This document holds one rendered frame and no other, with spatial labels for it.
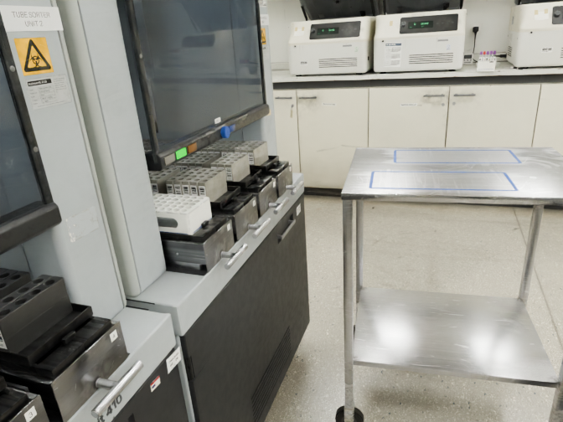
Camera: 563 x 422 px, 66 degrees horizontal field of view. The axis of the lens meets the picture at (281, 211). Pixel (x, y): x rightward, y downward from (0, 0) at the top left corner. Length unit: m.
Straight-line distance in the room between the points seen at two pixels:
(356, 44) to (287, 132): 0.78
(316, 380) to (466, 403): 0.52
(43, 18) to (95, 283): 0.41
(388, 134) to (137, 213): 2.47
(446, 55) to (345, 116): 0.74
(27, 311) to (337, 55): 2.72
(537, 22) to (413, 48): 0.69
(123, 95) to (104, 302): 0.37
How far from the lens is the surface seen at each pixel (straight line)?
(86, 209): 0.78
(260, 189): 1.20
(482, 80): 3.14
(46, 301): 0.73
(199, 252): 0.94
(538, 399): 1.82
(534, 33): 3.11
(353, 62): 3.12
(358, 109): 3.15
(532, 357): 1.53
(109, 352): 0.74
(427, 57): 3.08
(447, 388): 1.77
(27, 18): 0.73
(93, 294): 0.82
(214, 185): 1.11
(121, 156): 0.84
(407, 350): 1.45
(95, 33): 0.82
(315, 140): 3.27
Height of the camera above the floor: 1.20
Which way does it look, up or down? 22 degrees down
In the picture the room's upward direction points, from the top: 4 degrees counter-clockwise
